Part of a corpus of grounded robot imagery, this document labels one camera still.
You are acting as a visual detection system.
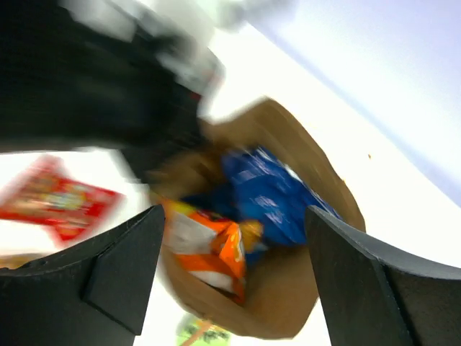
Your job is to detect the blue Doritos chip bag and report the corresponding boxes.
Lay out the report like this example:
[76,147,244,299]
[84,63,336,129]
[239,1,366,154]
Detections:
[182,147,341,266]

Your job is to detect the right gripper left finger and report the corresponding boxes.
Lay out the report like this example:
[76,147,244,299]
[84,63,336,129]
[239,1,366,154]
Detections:
[1,205,165,346]

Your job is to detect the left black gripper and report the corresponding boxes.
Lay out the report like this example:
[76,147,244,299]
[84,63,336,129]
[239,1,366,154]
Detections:
[1,1,222,180]

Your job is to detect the red snack packet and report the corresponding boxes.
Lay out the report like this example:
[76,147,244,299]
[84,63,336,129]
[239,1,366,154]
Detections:
[1,155,123,243]

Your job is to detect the light green snack packet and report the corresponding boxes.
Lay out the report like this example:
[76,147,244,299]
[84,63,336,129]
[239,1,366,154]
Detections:
[176,314,231,346]

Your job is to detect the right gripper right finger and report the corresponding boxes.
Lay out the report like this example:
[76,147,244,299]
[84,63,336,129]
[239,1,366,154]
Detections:
[305,207,460,346]

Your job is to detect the green paper bag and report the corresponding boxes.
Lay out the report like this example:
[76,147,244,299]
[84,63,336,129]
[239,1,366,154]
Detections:
[150,98,365,340]

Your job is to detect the orange candy packet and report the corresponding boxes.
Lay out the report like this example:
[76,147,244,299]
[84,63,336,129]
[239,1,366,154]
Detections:
[152,194,267,304]

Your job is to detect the yellow mango candy bag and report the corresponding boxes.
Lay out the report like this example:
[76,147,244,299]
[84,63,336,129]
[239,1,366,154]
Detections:
[0,254,42,270]

